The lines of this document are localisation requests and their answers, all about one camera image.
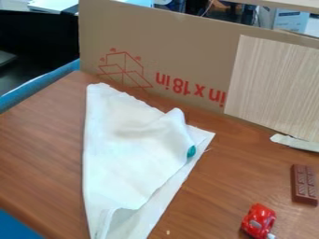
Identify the brown toy chocolate bar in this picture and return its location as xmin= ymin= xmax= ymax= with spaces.
xmin=288 ymin=163 xmax=319 ymax=207

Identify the cardboard box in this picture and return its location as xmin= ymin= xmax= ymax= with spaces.
xmin=76 ymin=0 xmax=319 ymax=115

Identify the light wooden board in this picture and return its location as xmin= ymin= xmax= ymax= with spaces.
xmin=223 ymin=34 xmax=319 ymax=144

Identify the white cloth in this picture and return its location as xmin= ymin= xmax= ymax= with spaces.
xmin=80 ymin=82 xmax=217 ymax=239

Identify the white box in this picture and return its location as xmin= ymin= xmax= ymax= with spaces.
xmin=271 ymin=7 xmax=312 ymax=33

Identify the red toy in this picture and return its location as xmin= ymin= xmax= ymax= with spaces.
xmin=240 ymin=203 xmax=278 ymax=239

